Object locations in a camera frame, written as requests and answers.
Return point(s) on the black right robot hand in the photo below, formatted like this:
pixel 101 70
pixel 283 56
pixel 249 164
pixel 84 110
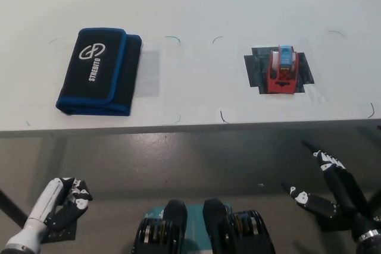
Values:
pixel 342 188

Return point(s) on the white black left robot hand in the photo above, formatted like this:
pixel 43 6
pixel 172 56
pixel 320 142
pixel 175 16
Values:
pixel 44 203

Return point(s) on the red tape dispenser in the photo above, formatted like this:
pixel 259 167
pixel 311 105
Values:
pixel 281 72

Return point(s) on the black tape patch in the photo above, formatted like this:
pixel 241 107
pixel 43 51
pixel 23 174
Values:
pixel 257 69

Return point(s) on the black table leg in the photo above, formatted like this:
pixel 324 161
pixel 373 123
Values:
pixel 375 202
pixel 12 208

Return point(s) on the black blue Strebito pouch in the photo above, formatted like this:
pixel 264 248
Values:
pixel 98 72

